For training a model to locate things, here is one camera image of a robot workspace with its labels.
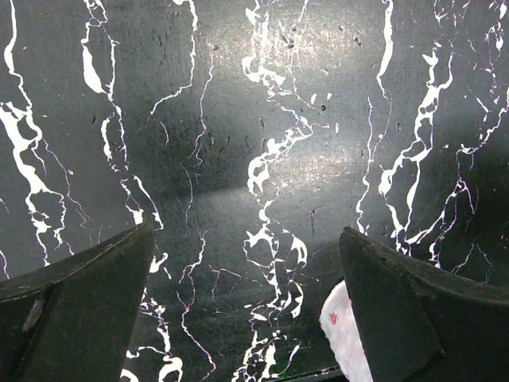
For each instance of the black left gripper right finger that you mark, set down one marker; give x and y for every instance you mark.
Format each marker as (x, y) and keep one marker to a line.
(417, 322)

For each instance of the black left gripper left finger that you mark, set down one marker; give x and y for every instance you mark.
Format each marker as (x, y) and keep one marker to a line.
(73, 320)

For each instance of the white paper roll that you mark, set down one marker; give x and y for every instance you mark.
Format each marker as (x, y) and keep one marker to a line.
(339, 326)

